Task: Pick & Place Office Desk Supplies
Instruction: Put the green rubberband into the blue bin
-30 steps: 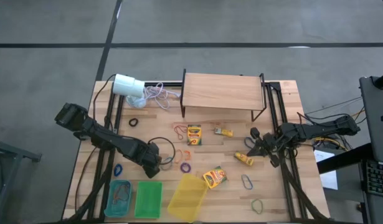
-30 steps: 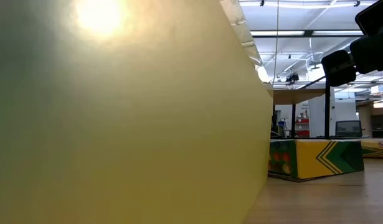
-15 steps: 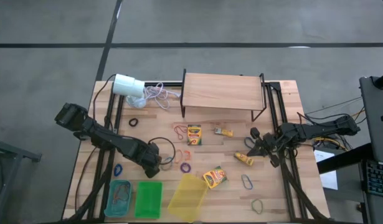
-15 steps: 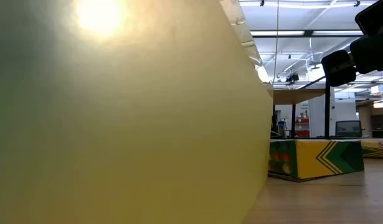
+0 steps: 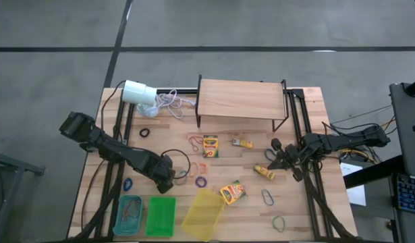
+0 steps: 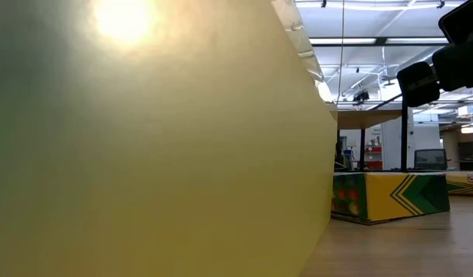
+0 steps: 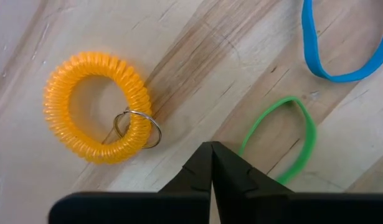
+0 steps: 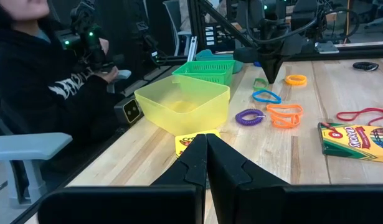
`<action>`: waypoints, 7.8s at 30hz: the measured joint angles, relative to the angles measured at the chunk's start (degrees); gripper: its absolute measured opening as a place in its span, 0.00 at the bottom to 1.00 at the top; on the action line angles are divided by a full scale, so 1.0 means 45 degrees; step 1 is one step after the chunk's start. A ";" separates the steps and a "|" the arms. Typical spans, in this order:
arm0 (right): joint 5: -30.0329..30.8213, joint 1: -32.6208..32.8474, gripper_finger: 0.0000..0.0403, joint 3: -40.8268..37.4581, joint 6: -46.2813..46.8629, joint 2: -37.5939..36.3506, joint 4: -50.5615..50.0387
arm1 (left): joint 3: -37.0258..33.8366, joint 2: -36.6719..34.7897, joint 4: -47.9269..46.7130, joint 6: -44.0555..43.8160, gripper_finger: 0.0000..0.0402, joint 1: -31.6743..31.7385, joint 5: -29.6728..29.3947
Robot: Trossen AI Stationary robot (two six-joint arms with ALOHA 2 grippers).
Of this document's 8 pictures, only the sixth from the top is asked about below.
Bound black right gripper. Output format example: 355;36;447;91
396;36;473;108

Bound ceiling light panel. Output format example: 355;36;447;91
385;37;451;44
308;37;378;45

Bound dark computer monitor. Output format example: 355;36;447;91
414;149;448;171

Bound wooden shelf riser black legs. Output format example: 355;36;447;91
328;108;414;172

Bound Crayola crayon box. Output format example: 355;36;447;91
330;172;451;226
445;172;473;197

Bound red cabinet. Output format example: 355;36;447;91
365;145;383;170

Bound yellow translucent plastic bin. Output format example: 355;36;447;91
0;0;339;277

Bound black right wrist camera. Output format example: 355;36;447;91
438;0;473;44

